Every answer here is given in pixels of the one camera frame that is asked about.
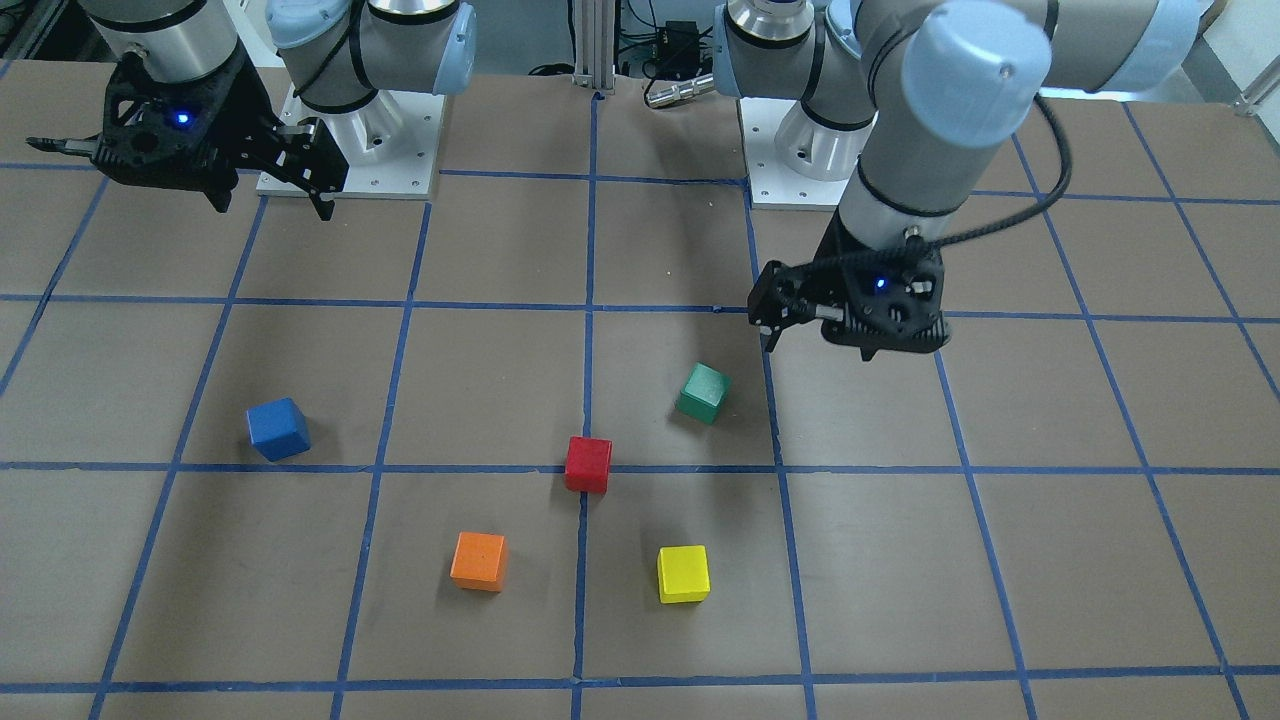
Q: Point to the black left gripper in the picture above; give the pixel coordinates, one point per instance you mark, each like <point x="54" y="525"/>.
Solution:
<point x="836" y="250"/>

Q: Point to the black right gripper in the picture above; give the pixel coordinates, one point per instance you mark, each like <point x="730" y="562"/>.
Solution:
<point x="236" y="112"/>

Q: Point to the red wooden block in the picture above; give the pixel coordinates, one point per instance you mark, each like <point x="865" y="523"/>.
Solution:
<point x="587" y="466"/>

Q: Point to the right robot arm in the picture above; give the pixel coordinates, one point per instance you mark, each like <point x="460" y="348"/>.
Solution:
<point x="339" y="54"/>

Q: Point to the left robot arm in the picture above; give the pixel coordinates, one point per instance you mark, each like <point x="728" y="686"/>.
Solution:
<point x="933" y="89"/>

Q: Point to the green wooden block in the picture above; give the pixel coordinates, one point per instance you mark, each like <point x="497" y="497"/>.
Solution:
<point x="703" y="393"/>

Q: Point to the blue wooden block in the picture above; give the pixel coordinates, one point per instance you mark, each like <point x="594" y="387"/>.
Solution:
<point x="278" y="429"/>

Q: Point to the yellow wooden block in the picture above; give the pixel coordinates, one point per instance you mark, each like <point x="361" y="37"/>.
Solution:
<point x="683" y="574"/>

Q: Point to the orange wooden block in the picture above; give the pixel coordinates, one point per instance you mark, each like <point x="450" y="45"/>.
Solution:
<point x="480" y="562"/>

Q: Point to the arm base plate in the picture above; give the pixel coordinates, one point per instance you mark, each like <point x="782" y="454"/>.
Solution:
<point x="392" y="146"/>
<point x="794" y="162"/>

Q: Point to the aluminium frame post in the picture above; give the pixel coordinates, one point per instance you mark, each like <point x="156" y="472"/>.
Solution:
<point x="594" y="37"/>

